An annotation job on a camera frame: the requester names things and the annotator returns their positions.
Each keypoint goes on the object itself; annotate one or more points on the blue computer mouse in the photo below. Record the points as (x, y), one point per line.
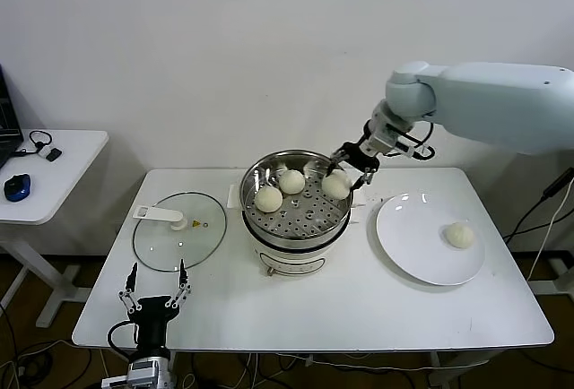
(18, 187)

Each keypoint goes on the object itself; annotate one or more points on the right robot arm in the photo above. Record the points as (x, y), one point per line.
(493, 97)

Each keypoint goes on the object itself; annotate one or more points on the round glass pot lid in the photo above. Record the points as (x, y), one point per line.
(166, 215)

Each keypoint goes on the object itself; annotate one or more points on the white electric cooking pot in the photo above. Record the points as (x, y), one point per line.
(291, 259)

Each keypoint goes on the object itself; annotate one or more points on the white round plate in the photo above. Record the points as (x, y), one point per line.
(403, 236)

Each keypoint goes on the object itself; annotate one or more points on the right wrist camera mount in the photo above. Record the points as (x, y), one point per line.
(403, 144)

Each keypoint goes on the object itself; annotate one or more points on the white steamed baozi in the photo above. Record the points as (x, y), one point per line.
(269, 200)
(292, 182)
(458, 235)
(335, 185)

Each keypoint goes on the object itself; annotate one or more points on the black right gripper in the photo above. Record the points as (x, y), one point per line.
(361, 156)

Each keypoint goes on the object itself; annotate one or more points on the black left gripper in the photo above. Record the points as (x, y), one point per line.
(152, 317)

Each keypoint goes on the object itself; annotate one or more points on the small black device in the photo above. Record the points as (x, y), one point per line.
(54, 155)

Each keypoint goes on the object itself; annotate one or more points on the stainless steel steamer basket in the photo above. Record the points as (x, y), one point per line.
(314, 223)

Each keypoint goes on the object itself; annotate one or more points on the white side table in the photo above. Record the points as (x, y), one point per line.
(67, 174)

